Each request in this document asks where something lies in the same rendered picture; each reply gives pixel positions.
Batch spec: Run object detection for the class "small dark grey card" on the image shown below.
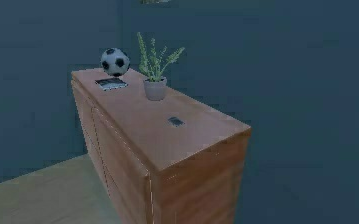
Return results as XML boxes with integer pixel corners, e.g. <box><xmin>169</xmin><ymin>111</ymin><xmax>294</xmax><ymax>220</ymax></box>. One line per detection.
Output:
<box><xmin>167</xmin><ymin>116</ymin><xmax>185</xmax><ymax>128</ymax></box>

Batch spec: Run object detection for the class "black and white football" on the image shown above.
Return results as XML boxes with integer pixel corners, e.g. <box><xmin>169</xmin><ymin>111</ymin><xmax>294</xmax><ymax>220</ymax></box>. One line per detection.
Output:
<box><xmin>100</xmin><ymin>47</ymin><xmax>131</xmax><ymax>77</ymax></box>

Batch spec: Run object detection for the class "green plant in grey pot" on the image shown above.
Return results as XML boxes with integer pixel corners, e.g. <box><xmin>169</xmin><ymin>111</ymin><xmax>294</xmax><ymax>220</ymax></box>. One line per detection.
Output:
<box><xmin>136</xmin><ymin>31</ymin><xmax>186</xmax><ymax>102</ymax></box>

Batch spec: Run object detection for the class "brown wooden cupboard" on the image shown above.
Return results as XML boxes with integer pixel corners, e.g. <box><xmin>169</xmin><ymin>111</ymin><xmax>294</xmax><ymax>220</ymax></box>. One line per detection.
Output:
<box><xmin>70</xmin><ymin>67</ymin><xmax>253</xmax><ymax>224</ymax></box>

